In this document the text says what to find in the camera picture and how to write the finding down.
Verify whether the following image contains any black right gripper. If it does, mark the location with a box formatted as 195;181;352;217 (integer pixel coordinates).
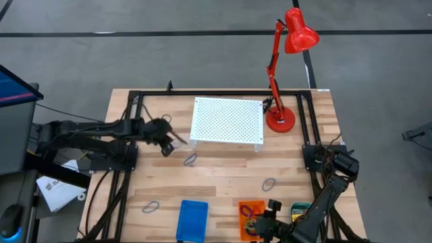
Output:
254;198;295;243

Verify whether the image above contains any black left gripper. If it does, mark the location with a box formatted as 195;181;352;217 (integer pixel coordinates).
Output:
144;116;189;159

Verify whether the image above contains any orange plastic basket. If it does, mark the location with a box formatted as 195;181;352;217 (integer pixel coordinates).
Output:
238;200;267;242

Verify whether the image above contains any grey rubber band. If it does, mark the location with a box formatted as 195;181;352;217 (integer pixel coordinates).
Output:
262;178;277;192
183;152;198;167
141;200;160;214

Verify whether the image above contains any blue plastic basket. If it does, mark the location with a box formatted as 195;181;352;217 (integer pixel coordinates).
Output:
175;199;209;243

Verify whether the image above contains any black side desk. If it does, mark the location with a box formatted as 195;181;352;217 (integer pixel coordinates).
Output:
0;168;40;243

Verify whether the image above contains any red desk lamp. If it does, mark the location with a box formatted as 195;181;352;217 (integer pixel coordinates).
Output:
265;7;321;134

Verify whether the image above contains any white perforated metal shelf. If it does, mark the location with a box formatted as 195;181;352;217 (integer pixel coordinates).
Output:
189;97;265;153

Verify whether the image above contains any white paper sheet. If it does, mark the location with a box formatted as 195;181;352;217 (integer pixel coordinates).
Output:
36;175;87;213

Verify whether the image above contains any grey cabinet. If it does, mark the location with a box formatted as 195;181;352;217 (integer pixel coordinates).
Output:
0;82;40;176

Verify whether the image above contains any monitor with blue screen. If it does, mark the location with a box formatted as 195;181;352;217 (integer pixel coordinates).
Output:
0;63;45;109

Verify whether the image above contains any black computer mouse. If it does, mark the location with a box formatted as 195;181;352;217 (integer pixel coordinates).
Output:
0;204;24;242

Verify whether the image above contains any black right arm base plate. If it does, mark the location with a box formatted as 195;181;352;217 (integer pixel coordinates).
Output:
301;143;352;173

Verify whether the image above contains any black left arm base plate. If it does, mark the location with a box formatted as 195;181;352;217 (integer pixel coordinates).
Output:
89;143;139;172

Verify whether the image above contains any black lamp cord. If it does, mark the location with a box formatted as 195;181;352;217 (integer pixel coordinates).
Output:
262;97;274;115

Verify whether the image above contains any thick dark floor cable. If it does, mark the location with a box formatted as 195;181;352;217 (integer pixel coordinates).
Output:
84;170;111;239

